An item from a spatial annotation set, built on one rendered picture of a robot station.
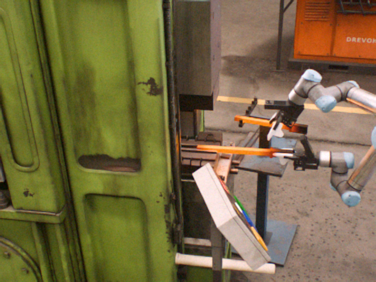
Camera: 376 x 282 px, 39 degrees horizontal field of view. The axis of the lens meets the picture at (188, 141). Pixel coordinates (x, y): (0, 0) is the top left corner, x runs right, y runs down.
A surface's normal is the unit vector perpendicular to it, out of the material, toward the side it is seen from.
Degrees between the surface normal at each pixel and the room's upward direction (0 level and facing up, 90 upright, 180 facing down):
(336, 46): 90
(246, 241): 90
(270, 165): 0
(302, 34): 90
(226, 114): 0
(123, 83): 89
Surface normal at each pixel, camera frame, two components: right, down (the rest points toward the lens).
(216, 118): -0.03, -0.86
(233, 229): 0.25, 0.49
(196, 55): -0.18, 0.51
